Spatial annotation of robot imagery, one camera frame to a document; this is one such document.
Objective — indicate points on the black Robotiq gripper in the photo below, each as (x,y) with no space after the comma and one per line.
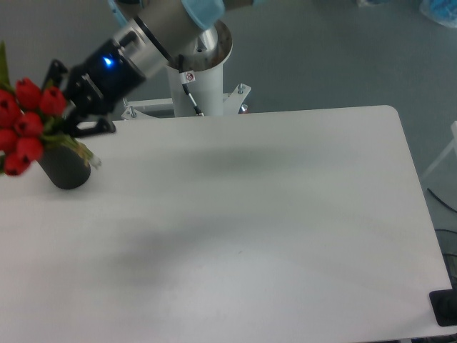
(95,86)

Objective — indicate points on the red tulip bouquet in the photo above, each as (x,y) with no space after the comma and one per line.
(32,121)

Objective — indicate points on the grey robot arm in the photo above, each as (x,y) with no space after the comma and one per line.
(154,33)

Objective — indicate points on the black cylindrical vase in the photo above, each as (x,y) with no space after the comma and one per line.
(64,167)

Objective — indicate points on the blue plastic bag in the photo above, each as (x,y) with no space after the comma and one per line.
(442,12)

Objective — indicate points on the black device at table edge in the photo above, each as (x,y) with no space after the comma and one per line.
(444,306)

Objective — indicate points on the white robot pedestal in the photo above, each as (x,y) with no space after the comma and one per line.
(196,82)

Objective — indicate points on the white frame at right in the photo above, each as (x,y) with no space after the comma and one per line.
(450,147)

